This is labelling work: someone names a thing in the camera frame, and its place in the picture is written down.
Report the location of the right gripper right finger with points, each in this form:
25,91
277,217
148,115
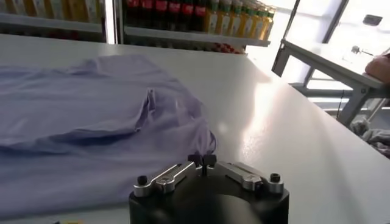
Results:
243,179

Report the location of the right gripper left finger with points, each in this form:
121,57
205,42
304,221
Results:
170,181

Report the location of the purple printed T-shirt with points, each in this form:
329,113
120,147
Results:
61,106

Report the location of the person forearm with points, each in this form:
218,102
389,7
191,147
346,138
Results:
379,68

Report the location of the grey white garment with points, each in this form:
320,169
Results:
377,137

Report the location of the grey metal shelf rack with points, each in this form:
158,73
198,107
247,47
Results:
182,36
45,25

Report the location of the yellow juice bottle green label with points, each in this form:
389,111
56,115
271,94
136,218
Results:
53,8
12,5
257,27
224,22
235,24
246,25
32,6
93,10
74,9
212,21
268,27

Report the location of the red cap cola bottle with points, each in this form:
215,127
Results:
133,9
200,12
174,10
160,10
187,12
147,9

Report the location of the grey metal frame table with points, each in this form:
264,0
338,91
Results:
323,65

